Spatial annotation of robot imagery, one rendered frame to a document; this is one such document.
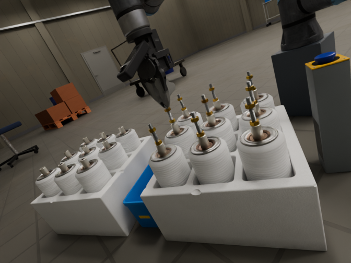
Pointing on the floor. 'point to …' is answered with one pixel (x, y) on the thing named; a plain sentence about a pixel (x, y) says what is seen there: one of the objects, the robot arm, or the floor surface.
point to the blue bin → (134, 203)
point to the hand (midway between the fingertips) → (163, 104)
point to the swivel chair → (12, 145)
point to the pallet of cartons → (62, 107)
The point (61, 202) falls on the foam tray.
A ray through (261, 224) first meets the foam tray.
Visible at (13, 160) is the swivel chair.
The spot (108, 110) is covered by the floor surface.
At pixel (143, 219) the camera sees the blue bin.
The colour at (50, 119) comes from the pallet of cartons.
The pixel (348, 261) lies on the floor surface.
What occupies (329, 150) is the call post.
